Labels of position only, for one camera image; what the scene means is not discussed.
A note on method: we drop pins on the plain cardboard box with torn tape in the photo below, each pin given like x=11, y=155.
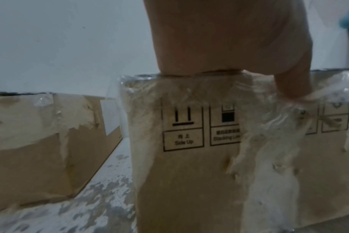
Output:
x=39, y=145

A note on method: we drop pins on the printed cardboard box with torn tape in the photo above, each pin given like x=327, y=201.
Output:
x=209, y=173

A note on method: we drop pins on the person's left hand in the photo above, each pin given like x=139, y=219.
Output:
x=220, y=36

